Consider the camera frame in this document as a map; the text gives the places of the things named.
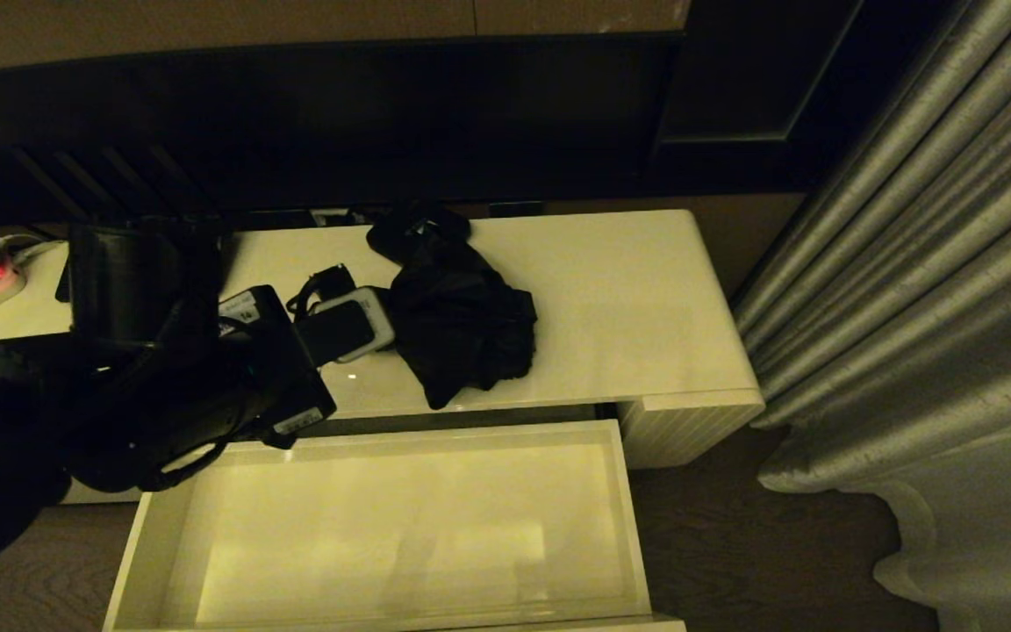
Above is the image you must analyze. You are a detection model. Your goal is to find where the black folded umbrella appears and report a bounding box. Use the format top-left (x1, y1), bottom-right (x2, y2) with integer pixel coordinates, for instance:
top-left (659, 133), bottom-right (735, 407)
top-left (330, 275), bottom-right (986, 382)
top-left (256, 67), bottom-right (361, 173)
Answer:
top-left (288, 237), bottom-right (539, 411)

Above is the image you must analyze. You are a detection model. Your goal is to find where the cream white ribbed drawer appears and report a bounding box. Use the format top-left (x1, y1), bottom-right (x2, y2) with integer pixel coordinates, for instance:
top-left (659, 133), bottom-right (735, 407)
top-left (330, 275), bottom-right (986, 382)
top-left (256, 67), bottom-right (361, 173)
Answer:
top-left (102, 419), bottom-right (686, 632)

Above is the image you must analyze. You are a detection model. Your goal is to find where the small black square box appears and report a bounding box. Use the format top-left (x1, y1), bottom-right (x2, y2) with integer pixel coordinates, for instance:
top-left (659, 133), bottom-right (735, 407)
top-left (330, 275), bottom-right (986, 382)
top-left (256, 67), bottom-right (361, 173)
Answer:
top-left (366, 204), bottom-right (473, 264)

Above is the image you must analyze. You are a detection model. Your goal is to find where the white tv cabinet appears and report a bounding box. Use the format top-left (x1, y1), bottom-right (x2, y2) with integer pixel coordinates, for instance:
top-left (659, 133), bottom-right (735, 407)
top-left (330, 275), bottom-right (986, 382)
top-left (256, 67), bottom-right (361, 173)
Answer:
top-left (0, 209), bottom-right (765, 506)

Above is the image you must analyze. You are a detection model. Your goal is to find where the dark framed wall panel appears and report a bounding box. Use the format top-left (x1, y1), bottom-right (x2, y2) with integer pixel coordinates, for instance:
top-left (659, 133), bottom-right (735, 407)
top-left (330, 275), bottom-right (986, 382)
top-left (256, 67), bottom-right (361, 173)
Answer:
top-left (646, 0), bottom-right (954, 196)

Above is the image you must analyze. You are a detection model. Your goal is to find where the grey pleated curtain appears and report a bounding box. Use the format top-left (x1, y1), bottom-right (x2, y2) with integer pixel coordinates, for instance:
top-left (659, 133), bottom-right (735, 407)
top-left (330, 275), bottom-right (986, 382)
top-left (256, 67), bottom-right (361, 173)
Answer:
top-left (729, 0), bottom-right (1011, 632)

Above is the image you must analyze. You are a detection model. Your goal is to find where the white power strip cable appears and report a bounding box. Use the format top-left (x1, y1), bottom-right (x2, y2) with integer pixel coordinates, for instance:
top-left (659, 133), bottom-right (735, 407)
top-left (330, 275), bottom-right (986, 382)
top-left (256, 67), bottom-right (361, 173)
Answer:
top-left (0, 233), bottom-right (72, 262)

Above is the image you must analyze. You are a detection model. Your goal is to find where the black wifi router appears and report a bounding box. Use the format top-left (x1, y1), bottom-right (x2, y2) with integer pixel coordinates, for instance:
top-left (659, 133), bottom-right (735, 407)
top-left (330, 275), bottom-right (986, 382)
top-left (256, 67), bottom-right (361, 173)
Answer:
top-left (12, 145), bottom-right (239, 304)

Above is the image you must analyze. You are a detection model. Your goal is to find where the black television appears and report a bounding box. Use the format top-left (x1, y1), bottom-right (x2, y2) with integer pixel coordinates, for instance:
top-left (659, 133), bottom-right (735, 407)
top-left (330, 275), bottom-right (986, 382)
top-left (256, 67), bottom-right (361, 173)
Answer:
top-left (0, 33), bottom-right (682, 229)

